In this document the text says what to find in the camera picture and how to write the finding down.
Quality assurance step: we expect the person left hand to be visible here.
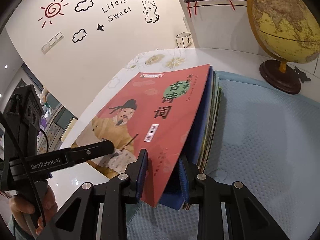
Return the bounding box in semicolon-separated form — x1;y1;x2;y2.
9;186;58;237

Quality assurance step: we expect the white book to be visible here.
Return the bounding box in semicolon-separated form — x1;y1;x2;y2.
197;71;221;173

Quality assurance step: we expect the coral red book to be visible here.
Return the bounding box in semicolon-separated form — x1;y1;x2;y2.
74;65;209;207

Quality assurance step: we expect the blue quilted table mat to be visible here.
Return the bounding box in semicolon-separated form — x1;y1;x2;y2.
125;69;320;240

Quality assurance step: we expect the dark blue fairy tale book 02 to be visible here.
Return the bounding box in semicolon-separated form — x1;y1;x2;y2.
159;67;214;210

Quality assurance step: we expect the antique yellow desk globe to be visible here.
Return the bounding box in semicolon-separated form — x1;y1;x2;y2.
247;0;319;94

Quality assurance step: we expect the small black metal ornament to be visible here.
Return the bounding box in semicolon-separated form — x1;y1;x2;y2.
294;67;311;83

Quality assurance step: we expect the white wall switch panel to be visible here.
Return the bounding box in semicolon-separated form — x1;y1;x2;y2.
41;32;64;54

